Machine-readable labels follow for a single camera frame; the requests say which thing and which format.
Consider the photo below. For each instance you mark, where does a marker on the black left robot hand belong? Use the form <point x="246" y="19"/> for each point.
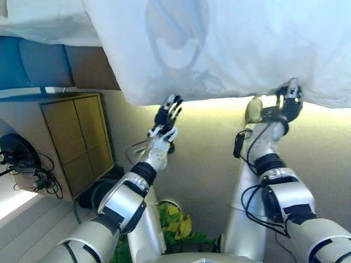
<point x="166" y="117"/>

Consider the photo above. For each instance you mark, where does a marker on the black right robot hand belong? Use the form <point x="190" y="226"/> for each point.
<point x="290" y="107"/>

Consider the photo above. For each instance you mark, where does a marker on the white duvet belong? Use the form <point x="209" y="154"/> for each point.
<point x="246" y="49"/>

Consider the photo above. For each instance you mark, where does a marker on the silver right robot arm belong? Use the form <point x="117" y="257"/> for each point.
<point x="290" y="197"/>

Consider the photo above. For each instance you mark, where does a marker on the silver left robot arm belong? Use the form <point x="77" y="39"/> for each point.
<point x="120" y="200"/>

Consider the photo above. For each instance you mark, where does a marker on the wooden nightstand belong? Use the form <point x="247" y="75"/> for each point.
<point x="79" y="142"/>

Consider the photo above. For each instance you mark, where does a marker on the green potted plant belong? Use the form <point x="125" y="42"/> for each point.
<point x="175" y="222"/>

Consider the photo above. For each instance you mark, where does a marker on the silver right robot leg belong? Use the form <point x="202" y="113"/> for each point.
<point x="241" y="219"/>

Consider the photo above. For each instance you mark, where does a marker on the grey robot torso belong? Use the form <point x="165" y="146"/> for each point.
<point x="205" y="259"/>

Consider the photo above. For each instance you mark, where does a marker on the brown upholstered bed frame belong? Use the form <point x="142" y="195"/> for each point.
<point x="49" y="65"/>

